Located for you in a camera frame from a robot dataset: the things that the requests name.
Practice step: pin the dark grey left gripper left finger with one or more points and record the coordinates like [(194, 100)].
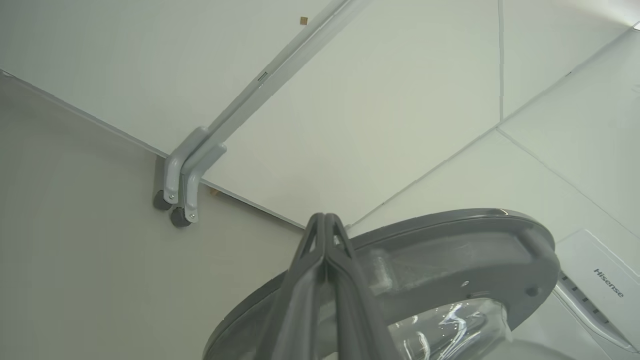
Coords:
[(302, 300)]

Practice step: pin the dark round glass washer door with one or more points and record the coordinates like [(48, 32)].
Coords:
[(450, 255)]

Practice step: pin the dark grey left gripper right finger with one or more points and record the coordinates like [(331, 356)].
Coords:
[(355, 310)]

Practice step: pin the white front-load washing machine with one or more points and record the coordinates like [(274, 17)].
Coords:
[(600, 280)]

